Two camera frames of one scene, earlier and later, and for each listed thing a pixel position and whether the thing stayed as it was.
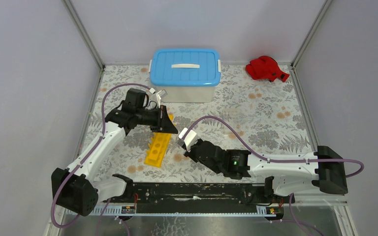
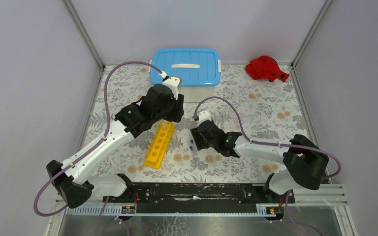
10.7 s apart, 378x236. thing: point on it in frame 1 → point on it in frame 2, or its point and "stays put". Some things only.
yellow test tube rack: (158, 147) stays put
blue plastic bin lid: (185, 67) stays put
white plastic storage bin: (188, 94) stays put
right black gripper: (193, 147) → (197, 136)
